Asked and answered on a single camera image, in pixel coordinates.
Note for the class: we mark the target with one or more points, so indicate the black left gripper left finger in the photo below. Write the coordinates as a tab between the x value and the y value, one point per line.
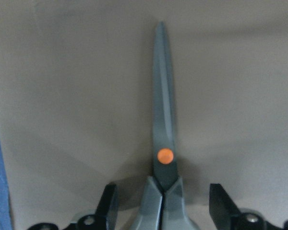
105	215

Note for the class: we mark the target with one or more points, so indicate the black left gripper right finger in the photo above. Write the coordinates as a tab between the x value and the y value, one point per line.
227	216

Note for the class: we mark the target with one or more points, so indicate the grey orange scissors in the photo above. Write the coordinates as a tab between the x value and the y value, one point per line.
163	205

